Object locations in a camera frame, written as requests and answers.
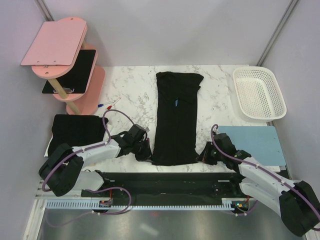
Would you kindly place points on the white plastic basket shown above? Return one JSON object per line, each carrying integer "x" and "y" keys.
{"x": 256, "y": 96}

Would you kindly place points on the red marker pen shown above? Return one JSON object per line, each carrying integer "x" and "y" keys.
{"x": 112, "y": 104}

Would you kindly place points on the light blue mat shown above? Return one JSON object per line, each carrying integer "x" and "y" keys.
{"x": 261, "y": 142}

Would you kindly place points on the black clipboard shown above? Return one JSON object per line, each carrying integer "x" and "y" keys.
{"x": 75, "y": 81}

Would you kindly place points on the pink three tier shelf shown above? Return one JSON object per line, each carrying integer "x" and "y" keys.
{"x": 76, "y": 104}

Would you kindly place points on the pink clipboard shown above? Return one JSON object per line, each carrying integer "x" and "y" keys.
{"x": 55, "y": 44}

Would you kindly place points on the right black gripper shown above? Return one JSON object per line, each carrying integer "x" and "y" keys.
{"x": 204, "y": 157}

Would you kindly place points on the black graphic t shirt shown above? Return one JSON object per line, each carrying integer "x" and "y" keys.
{"x": 176, "y": 125}

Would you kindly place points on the white slotted cable duct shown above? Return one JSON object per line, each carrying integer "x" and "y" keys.
{"x": 94, "y": 204}

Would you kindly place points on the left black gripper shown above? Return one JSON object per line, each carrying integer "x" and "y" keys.
{"x": 147, "y": 155}

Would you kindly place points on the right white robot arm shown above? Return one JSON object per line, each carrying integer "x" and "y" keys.
{"x": 294, "y": 201}

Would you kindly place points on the folded black t shirt stack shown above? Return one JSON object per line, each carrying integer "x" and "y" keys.
{"x": 76, "y": 131}

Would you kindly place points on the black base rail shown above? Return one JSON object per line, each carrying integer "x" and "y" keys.
{"x": 214, "y": 184}

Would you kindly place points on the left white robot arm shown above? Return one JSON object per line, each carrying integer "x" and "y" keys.
{"x": 64, "y": 170}

